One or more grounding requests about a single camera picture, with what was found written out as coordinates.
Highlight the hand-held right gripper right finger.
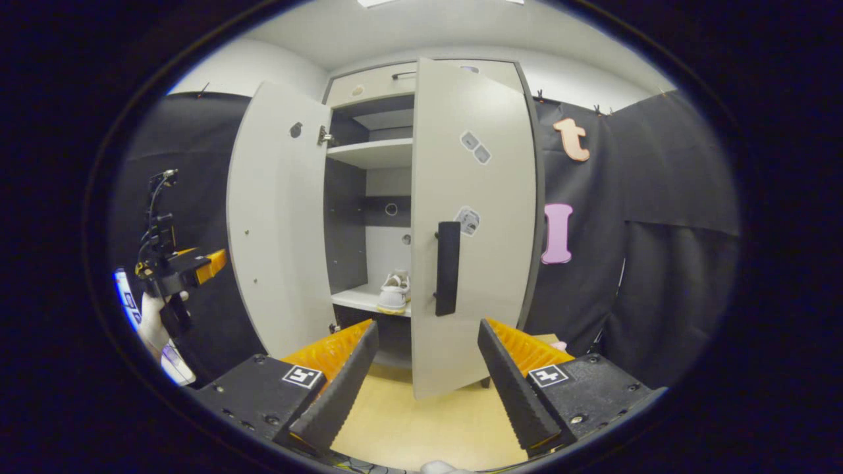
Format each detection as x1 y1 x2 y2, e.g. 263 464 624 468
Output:
477 318 667 460

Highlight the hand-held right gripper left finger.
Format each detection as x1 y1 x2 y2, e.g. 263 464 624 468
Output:
194 319 381 455

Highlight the grey shoe cabinet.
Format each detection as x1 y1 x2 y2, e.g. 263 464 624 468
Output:
321 58 547 373

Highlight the light grey cabinet drawer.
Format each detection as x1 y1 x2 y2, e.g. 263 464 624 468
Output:
325 59 526 109

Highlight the person's printed white clothing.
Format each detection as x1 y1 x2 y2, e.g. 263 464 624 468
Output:
113 267 142 333

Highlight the black backdrop cloth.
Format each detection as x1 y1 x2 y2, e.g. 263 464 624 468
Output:
524 89 742 389
109 91 267 386

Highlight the black door handle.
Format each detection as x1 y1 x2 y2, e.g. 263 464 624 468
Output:
434 221 462 317

